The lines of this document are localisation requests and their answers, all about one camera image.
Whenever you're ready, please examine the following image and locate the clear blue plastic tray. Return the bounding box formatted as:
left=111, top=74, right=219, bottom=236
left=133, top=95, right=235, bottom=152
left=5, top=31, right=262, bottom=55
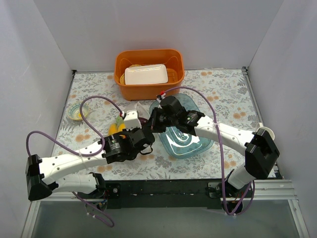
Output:
left=149, top=94, right=213, bottom=159

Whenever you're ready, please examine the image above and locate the clear zip top bag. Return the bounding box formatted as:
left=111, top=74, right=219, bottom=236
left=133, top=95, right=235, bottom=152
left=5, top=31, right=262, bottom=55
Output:
left=113, top=102, right=150, bottom=131

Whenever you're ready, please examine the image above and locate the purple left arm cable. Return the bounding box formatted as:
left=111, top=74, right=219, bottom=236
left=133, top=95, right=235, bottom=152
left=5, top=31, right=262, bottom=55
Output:
left=26, top=95, right=126, bottom=228

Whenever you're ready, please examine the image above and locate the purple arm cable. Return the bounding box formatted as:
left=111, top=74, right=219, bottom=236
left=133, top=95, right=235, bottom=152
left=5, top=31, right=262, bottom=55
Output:
left=156, top=86, right=256, bottom=216
left=26, top=95, right=126, bottom=228

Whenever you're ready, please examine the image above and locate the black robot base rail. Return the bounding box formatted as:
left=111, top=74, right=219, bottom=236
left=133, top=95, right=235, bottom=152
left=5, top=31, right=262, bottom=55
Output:
left=84, top=178, right=258, bottom=211

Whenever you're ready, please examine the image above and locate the orange plastic basket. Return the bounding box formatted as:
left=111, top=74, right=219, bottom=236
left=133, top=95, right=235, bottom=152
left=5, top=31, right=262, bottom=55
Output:
left=114, top=49, right=185, bottom=101

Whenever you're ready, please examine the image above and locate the white rectangular dish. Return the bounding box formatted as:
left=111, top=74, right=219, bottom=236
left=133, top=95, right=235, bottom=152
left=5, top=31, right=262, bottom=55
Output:
left=122, top=64, right=168, bottom=85

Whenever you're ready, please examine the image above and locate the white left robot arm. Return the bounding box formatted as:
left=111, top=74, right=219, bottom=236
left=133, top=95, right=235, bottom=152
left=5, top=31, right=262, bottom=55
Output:
left=25, top=128, right=155, bottom=201

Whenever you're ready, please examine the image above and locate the white plastic cup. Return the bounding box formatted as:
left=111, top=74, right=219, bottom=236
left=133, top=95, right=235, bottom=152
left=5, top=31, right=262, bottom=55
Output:
left=256, top=122, right=275, bottom=140

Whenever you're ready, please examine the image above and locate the yellow plate in basket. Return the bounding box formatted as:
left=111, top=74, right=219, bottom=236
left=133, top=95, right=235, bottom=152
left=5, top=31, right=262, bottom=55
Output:
left=119, top=64, right=140, bottom=85

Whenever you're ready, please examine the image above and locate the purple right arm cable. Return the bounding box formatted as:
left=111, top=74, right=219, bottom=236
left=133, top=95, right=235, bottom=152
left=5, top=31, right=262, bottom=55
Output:
left=156, top=86, right=256, bottom=216

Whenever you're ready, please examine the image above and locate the purple eggplant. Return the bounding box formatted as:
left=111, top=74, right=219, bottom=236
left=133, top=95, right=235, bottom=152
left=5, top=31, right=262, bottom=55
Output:
left=138, top=117, right=148, bottom=125

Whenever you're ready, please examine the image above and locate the yellow lemon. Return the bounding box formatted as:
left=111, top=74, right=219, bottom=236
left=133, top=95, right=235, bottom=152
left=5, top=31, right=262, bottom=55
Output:
left=117, top=123, right=126, bottom=132

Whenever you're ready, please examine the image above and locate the green custard apple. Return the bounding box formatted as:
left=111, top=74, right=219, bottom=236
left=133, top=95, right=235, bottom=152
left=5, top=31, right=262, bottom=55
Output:
left=115, top=116, right=124, bottom=126

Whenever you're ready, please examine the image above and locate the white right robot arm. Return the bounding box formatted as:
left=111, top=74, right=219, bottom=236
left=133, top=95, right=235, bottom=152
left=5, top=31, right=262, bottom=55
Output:
left=147, top=96, right=280, bottom=197

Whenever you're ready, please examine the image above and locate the small patterned bowl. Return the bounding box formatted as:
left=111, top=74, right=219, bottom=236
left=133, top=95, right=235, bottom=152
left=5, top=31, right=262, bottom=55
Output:
left=67, top=102, right=90, bottom=121

